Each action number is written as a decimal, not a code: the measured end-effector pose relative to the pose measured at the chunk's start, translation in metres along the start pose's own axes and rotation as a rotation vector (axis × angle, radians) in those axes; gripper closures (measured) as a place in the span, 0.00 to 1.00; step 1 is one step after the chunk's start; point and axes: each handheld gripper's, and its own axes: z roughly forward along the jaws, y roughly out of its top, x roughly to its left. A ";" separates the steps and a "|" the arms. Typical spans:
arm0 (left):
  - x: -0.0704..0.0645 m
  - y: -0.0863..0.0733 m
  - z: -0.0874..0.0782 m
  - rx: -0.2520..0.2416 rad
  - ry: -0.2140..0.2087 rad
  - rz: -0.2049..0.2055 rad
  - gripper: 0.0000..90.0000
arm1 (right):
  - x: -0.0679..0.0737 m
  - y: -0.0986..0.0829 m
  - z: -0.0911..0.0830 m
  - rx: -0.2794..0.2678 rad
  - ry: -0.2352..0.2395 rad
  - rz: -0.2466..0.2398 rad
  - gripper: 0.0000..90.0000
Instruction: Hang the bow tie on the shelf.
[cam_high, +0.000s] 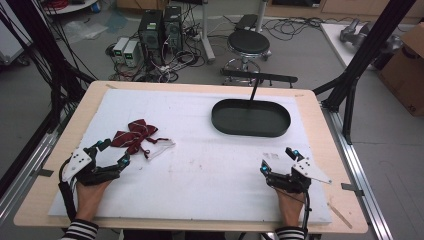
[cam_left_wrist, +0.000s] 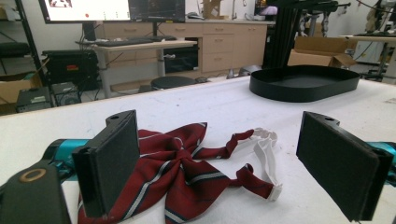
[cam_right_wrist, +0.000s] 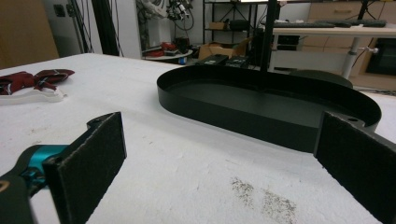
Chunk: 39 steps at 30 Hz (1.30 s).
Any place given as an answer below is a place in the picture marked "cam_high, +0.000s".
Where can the black round stool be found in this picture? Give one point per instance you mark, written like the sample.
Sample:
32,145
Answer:
248,43

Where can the aluminium rail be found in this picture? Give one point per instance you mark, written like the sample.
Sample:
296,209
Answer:
26,176
358,173

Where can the slim black computer tower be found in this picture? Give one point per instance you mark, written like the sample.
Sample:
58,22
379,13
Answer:
173,28

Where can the large black computer tower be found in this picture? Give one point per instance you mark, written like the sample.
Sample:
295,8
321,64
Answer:
150,33

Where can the grey metal bracket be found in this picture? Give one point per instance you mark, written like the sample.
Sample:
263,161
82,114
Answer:
42,172
351,189

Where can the person's left hand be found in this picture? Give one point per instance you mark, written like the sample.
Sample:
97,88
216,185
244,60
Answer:
89,197

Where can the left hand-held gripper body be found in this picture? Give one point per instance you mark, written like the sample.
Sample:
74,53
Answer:
80,161

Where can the brown cardboard box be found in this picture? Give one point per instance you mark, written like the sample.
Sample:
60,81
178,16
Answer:
405,73

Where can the white desk leg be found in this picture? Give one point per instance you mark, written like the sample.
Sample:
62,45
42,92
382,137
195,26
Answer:
207,36

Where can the thin wooden stick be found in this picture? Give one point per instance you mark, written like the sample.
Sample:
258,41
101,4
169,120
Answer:
340,216

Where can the grey robot part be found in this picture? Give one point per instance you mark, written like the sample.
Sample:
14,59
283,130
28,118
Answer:
358,33

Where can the black metal frame post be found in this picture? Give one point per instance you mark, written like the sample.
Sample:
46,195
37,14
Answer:
370,50
40,43

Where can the person's right hand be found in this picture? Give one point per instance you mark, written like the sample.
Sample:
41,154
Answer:
290,208

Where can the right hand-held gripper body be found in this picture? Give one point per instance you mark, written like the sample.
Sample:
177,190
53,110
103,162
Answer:
301,171

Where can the white power supply unit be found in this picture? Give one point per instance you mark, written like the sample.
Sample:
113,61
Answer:
120,48
131,53

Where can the black flat device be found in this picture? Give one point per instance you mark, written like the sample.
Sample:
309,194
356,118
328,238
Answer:
246,21

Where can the white floor board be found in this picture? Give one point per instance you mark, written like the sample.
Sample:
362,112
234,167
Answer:
336,40

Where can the dark red bow tie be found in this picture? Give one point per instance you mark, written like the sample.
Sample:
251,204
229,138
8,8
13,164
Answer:
135,135

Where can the black oval tray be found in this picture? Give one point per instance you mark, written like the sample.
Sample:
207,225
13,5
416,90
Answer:
250,119

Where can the clear plastic sheet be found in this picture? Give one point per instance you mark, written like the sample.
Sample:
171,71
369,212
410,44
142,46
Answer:
85,30

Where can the white foam mat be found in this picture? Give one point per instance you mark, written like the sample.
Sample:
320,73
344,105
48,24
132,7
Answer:
206,180

